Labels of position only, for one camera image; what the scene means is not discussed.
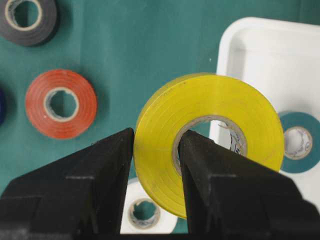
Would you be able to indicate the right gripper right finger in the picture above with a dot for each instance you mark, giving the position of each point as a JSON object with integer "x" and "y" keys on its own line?
{"x": 230, "y": 197}

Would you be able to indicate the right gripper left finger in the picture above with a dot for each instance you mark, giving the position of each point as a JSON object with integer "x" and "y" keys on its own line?
{"x": 78, "y": 197}

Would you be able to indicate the yellow tape roll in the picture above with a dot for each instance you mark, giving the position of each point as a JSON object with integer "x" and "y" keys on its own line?
{"x": 182, "y": 103}

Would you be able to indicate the green tape roll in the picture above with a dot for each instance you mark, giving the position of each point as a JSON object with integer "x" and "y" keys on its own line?
{"x": 302, "y": 141}

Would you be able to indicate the white tape roll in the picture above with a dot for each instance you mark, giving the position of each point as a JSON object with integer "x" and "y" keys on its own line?
{"x": 141, "y": 215}

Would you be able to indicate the red tape roll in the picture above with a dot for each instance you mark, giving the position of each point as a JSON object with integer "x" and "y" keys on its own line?
{"x": 45, "y": 120}

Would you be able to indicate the blue tape roll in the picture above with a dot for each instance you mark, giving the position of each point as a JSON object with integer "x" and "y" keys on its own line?
{"x": 2, "y": 106}

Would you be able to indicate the white plastic tray case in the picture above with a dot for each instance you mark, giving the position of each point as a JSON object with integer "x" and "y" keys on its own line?
{"x": 281, "y": 59}

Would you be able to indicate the black tape roll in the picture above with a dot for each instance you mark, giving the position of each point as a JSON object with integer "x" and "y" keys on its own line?
{"x": 40, "y": 31}

